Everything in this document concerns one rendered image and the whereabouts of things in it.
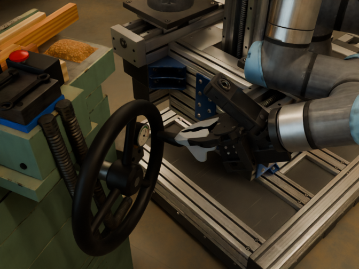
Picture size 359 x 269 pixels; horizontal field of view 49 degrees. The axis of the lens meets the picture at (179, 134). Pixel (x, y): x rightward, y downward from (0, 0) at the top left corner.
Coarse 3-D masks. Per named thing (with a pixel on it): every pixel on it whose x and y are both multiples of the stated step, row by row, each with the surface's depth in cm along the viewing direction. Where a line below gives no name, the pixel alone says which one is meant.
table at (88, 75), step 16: (48, 48) 88; (112, 48) 88; (80, 64) 83; (96, 64) 84; (112, 64) 90; (80, 80) 80; (96, 80) 86; (96, 128) 73; (0, 176) 63; (16, 176) 63; (48, 176) 63; (16, 192) 64; (32, 192) 62
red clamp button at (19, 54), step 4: (12, 52) 62; (16, 52) 62; (20, 52) 62; (24, 52) 62; (12, 56) 61; (16, 56) 61; (20, 56) 61; (24, 56) 62; (28, 56) 62; (12, 60) 61; (16, 60) 61; (20, 60) 61; (24, 60) 62
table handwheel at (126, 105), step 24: (120, 120) 61; (96, 144) 58; (96, 168) 58; (120, 168) 69; (120, 192) 69; (144, 192) 82; (72, 216) 59; (96, 216) 65; (96, 240) 65; (120, 240) 74
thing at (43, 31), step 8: (64, 8) 95; (72, 8) 96; (48, 16) 91; (56, 16) 91; (64, 16) 94; (72, 16) 97; (40, 24) 88; (48, 24) 90; (56, 24) 92; (64, 24) 95; (24, 32) 85; (32, 32) 86; (40, 32) 88; (48, 32) 90; (56, 32) 93; (16, 40) 83; (24, 40) 84; (32, 40) 86; (40, 40) 89; (0, 48) 80
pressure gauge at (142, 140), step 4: (136, 124) 101; (140, 124) 101; (144, 124) 101; (136, 128) 100; (140, 128) 100; (144, 128) 102; (148, 128) 104; (136, 132) 100; (140, 132) 99; (144, 132) 102; (148, 132) 105; (136, 136) 100; (140, 136) 100; (148, 136) 105; (136, 140) 100; (140, 140) 101; (144, 140) 104; (136, 144) 101; (140, 144) 102; (144, 144) 104
